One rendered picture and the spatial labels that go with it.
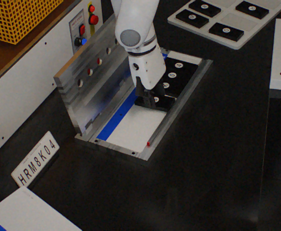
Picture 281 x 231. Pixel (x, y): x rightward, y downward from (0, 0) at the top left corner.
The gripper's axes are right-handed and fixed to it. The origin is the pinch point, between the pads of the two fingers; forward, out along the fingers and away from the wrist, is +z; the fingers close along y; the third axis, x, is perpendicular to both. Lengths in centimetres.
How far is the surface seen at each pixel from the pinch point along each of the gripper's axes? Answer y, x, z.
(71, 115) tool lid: -19.8, 11.7, -7.1
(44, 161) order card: -30.0, 15.8, -0.2
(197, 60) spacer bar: 21.0, -3.1, 2.6
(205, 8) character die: 50, 6, 2
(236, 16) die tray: 51, -4, 5
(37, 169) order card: -33.2, 15.9, -0.2
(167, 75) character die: 11.3, 1.6, 1.6
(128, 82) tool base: 5.7, 11.2, 0.9
